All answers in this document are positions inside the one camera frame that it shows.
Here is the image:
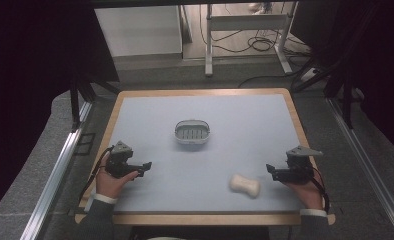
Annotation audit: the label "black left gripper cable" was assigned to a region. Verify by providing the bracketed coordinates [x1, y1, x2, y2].
[78, 145, 115, 203]

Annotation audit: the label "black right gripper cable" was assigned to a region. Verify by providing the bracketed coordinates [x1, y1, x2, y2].
[311, 165, 331, 214]

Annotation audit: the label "person's left hand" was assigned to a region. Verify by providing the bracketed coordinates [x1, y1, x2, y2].
[95, 159, 140, 202]

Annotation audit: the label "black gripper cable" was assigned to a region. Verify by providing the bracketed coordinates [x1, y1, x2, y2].
[78, 145, 115, 203]
[311, 165, 331, 214]

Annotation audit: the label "white cabinet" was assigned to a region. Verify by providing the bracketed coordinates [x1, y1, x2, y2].
[94, 5, 184, 58]

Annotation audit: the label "cream soap bar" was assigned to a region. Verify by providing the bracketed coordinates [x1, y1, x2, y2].
[228, 173, 262, 199]

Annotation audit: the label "person's right hand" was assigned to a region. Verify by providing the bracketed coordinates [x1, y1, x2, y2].
[284, 176, 327, 212]

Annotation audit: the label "black metal stand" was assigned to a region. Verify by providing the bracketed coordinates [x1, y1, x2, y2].
[290, 58, 357, 130]
[68, 74, 121, 133]

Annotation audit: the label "light blue table mat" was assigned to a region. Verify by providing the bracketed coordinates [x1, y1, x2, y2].
[112, 93, 307, 213]

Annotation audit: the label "wooden table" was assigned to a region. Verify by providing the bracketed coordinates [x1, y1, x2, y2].
[74, 87, 337, 227]

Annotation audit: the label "black floor bracket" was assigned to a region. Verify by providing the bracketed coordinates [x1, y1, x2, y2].
[73, 132, 97, 157]

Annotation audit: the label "black floor cables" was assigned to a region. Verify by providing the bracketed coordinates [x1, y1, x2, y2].
[198, 4, 312, 58]

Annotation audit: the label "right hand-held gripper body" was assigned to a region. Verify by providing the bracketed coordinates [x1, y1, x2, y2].
[275, 145, 325, 185]

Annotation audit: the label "white desk frame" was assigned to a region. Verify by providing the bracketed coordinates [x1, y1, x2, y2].
[204, 2, 295, 78]

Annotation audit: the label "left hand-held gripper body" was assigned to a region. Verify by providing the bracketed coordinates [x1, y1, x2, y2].
[104, 140, 143, 180]

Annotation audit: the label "aluminium rail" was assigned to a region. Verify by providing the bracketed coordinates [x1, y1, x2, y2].
[326, 97, 394, 240]
[19, 101, 93, 240]

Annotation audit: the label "grey oval soap dish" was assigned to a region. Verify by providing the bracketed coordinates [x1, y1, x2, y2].
[174, 119, 211, 146]

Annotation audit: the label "white power strip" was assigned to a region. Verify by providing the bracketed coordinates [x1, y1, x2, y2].
[299, 67, 321, 83]

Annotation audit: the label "dark curtain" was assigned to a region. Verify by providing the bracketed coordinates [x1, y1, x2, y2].
[0, 0, 121, 224]
[290, 0, 394, 163]

